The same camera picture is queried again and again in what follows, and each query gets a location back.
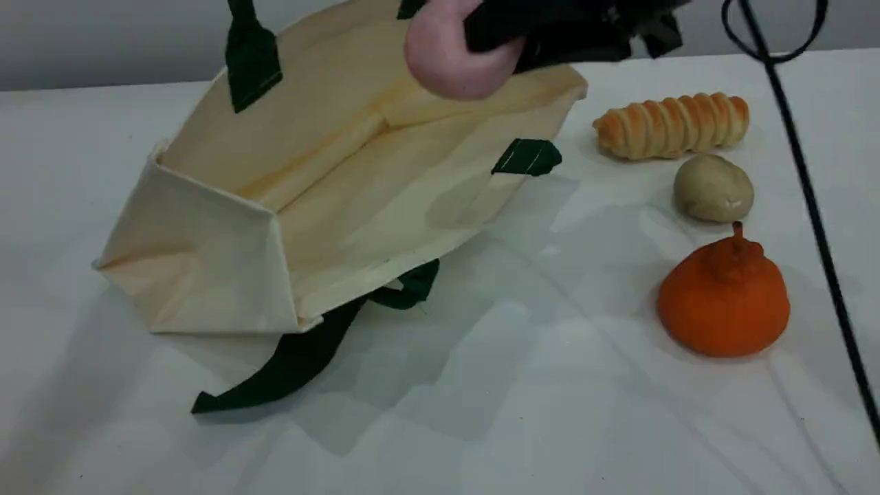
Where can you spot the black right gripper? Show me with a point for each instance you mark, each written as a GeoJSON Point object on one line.
{"type": "Point", "coordinates": [650, 17]}

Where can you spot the pink peach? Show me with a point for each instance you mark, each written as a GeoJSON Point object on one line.
{"type": "Point", "coordinates": [447, 65]}

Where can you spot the ridged golden bread roll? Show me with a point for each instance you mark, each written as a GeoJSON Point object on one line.
{"type": "Point", "coordinates": [670, 127]}

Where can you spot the beige potato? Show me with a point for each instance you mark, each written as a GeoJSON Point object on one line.
{"type": "Point", "coordinates": [711, 189]}

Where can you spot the orange tangerine with stem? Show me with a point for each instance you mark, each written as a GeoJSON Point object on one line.
{"type": "Point", "coordinates": [722, 309]}

